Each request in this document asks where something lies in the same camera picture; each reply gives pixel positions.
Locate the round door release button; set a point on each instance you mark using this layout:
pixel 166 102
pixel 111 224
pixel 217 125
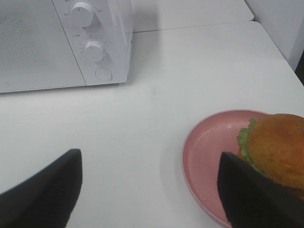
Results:
pixel 103 74

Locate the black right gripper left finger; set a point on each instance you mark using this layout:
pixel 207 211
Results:
pixel 46 199

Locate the upper white power knob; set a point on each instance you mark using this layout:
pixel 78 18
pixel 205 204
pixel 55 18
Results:
pixel 82 14

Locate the lower white timer knob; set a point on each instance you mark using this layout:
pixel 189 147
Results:
pixel 94 50

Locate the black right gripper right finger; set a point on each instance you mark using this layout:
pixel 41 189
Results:
pixel 250 200

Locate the pink plate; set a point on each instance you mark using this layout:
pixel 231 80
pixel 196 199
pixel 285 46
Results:
pixel 201 153

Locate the burger with lettuce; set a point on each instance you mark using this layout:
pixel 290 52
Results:
pixel 273 145

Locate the white microwave oven body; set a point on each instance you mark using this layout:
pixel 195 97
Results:
pixel 112 26

